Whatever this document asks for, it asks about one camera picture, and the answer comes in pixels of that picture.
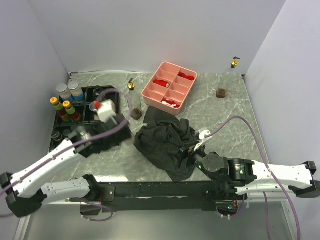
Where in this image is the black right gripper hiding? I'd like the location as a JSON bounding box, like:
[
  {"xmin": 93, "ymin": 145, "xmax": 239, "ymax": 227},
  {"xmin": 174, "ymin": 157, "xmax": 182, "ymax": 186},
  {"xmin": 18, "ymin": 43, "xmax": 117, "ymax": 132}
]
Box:
[{"xmin": 166, "ymin": 139, "xmax": 206, "ymax": 173}]

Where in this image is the red label sauce bottle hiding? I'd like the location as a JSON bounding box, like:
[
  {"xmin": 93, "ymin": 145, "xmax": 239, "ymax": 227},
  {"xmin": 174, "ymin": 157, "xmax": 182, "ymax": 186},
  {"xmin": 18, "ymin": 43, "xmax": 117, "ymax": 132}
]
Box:
[{"xmin": 62, "ymin": 100, "xmax": 81, "ymax": 123}]

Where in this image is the tall gold spout sauce bottle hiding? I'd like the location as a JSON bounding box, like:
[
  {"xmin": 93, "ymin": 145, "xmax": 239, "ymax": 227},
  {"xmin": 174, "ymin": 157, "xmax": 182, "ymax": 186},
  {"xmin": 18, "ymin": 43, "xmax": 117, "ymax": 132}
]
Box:
[{"xmin": 216, "ymin": 56, "xmax": 240, "ymax": 99}]

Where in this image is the dark striped cloth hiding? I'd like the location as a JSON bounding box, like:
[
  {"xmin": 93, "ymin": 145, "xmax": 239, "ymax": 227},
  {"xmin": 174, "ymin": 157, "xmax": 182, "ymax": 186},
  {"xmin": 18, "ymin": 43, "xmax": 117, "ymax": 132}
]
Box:
[{"xmin": 134, "ymin": 106, "xmax": 198, "ymax": 182}]

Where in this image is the red white item front compartment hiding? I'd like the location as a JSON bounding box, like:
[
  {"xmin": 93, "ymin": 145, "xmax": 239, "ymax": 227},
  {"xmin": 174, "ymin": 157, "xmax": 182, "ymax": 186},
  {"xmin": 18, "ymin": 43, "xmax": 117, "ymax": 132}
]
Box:
[{"xmin": 161, "ymin": 99, "xmax": 180, "ymax": 109}]

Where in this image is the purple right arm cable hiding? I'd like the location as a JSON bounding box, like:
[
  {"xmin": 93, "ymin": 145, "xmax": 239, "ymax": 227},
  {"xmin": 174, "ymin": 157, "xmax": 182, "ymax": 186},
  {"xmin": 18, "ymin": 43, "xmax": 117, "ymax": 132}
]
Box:
[{"xmin": 204, "ymin": 115, "xmax": 301, "ymax": 240}]

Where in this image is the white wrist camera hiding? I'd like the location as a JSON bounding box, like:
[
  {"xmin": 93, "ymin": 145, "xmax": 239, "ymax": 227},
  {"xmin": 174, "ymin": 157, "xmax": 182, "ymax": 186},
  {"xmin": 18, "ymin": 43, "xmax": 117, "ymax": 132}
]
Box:
[
  {"xmin": 93, "ymin": 99, "xmax": 117, "ymax": 123},
  {"xmin": 194, "ymin": 127, "xmax": 212, "ymax": 151}
]

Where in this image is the tall gold spout oil bottle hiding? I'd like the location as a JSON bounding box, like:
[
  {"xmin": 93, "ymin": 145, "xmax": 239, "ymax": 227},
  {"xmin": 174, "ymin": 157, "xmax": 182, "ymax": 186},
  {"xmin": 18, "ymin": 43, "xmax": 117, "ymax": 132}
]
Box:
[{"xmin": 127, "ymin": 78, "xmax": 143, "ymax": 121}]

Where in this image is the red item back compartment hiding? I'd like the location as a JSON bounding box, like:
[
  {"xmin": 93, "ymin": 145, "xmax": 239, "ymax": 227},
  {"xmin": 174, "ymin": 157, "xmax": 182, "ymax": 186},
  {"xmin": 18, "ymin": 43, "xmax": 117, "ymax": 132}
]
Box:
[{"xmin": 178, "ymin": 72, "xmax": 195, "ymax": 81}]

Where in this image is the pink divided storage box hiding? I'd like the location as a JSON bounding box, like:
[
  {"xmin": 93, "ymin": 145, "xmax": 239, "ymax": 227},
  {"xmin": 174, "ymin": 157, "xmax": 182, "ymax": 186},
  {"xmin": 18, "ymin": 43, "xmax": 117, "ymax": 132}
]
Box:
[{"xmin": 142, "ymin": 62, "xmax": 198, "ymax": 116}]

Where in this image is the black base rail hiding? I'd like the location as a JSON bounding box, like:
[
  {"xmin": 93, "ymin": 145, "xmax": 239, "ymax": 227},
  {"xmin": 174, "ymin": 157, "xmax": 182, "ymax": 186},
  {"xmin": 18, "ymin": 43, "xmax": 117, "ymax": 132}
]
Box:
[{"xmin": 83, "ymin": 181, "xmax": 248, "ymax": 212}]

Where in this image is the blue label spice jar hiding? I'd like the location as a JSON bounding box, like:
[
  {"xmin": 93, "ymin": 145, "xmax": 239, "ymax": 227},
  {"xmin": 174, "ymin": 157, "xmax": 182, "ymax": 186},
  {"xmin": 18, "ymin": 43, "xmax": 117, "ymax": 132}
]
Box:
[
  {"xmin": 67, "ymin": 81, "xmax": 85, "ymax": 104},
  {"xmin": 56, "ymin": 83, "xmax": 76, "ymax": 104}
]

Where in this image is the red item middle compartment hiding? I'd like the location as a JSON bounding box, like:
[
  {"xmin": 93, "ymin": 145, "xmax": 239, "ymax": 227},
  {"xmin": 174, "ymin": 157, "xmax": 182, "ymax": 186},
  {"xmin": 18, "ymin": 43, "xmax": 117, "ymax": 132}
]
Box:
[{"xmin": 153, "ymin": 79, "xmax": 170, "ymax": 88}]

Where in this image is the red yellow cap sauce bottle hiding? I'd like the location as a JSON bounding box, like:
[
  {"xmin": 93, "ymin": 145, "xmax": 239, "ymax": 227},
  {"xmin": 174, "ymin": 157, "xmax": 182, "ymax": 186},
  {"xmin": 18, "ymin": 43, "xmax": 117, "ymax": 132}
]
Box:
[{"xmin": 50, "ymin": 97, "xmax": 71, "ymax": 123}]

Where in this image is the dark lid beige powder jar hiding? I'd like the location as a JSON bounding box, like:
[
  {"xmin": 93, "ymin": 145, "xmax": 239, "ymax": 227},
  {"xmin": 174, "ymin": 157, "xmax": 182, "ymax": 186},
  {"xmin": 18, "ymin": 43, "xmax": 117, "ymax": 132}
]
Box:
[{"xmin": 89, "ymin": 101, "xmax": 101, "ymax": 121}]

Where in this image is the aluminium frame rail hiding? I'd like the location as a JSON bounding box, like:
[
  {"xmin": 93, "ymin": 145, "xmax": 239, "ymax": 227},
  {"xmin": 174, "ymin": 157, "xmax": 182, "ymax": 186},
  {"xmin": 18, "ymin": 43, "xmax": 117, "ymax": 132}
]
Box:
[{"xmin": 13, "ymin": 149, "xmax": 301, "ymax": 240}]

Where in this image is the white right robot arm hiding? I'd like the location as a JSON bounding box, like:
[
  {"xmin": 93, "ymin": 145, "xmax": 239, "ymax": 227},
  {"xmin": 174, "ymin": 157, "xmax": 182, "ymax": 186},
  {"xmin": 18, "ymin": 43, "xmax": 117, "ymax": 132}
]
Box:
[{"xmin": 178, "ymin": 146, "xmax": 320, "ymax": 201}]

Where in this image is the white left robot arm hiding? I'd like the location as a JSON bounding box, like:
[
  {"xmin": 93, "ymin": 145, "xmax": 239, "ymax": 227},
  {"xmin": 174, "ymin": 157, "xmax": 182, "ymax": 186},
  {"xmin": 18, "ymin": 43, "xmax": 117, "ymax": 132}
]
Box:
[{"xmin": 0, "ymin": 115, "xmax": 132, "ymax": 218}]

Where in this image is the small black cap spice jar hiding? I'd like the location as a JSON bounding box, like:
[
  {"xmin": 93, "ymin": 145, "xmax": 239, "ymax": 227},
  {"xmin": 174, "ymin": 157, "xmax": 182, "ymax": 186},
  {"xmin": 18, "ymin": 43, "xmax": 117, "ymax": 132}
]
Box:
[{"xmin": 62, "ymin": 129, "xmax": 72, "ymax": 138}]

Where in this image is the dark spice jar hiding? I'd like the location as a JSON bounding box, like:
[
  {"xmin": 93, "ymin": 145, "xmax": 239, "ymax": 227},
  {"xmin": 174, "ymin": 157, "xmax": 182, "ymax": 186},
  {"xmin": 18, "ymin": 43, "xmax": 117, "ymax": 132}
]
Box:
[{"xmin": 51, "ymin": 130, "xmax": 63, "ymax": 143}]

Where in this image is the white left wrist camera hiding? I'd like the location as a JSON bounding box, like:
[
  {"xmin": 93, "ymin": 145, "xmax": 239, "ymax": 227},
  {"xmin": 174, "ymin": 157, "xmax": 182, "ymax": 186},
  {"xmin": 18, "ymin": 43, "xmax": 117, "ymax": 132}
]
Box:
[{"xmin": 93, "ymin": 99, "xmax": 117, "ymax": 123}]

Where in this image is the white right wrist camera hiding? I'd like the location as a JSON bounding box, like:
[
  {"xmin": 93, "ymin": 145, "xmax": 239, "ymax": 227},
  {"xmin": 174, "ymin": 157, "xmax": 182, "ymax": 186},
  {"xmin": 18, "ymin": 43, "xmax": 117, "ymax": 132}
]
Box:
[{"xmin": 194, "ymin": 127, "xmax": 212, "ymax": 151}]

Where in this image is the black divided organizer tray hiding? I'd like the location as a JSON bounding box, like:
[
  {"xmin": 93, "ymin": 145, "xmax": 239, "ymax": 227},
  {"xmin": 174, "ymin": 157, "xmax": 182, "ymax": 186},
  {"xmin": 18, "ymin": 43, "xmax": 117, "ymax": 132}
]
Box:
[{"xmin": 49, "ymin": 85, "xmax": 120, "ymax": 152}]

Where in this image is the black cap brown powder bottle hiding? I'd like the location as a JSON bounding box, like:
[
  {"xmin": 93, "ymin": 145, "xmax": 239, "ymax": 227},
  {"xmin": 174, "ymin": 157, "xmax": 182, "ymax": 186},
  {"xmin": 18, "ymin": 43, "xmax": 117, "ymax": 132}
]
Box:
[{"xmin": 93, "ymin": 85, "xmax": 103, "ymax": 99}]

